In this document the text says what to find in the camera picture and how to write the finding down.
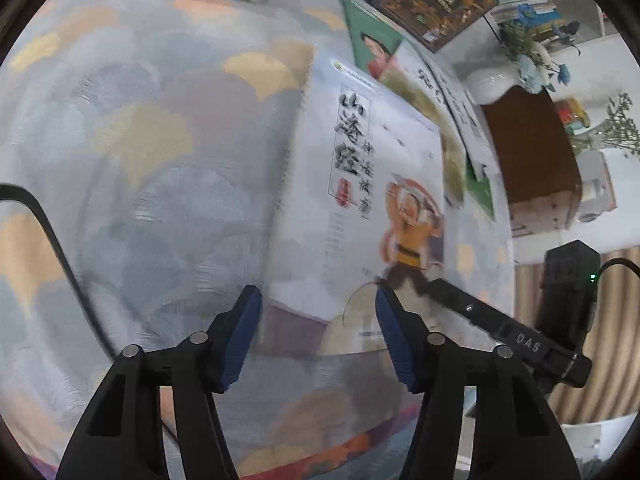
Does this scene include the white vase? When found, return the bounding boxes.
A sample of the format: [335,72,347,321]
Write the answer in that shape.
[466,67,523,107]

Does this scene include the jar of colourful things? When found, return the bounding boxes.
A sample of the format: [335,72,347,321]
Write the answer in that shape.
[555,99,591,136]

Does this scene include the green leafy plant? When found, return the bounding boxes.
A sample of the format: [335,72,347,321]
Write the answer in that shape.
[570,92,640,158]

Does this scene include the grey fan-patterned cloth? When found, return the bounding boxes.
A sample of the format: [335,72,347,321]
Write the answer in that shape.
[0,0,516,480]

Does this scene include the white book with orange figure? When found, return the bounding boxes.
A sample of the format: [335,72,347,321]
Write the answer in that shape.
[262,51,447,359]

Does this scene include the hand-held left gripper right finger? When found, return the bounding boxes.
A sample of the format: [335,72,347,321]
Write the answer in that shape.
[375,285,581,480]

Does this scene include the brown cardboard box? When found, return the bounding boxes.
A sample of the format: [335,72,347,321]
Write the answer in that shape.
[480,85,583,238]

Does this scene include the white book with green hill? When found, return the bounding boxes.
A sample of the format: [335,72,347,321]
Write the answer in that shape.
[378,40,497,222]

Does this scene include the black cable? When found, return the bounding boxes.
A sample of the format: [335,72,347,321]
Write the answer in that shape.
[0,184,123,363]
[597,257,640,281]

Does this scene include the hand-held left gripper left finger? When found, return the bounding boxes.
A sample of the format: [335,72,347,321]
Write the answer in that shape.
[59,284,263,480]

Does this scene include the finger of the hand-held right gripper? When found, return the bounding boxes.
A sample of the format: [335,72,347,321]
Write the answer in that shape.
[427,278,501,341]

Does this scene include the blue artificial flowers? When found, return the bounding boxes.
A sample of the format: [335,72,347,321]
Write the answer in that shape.
[492,2,581,93]

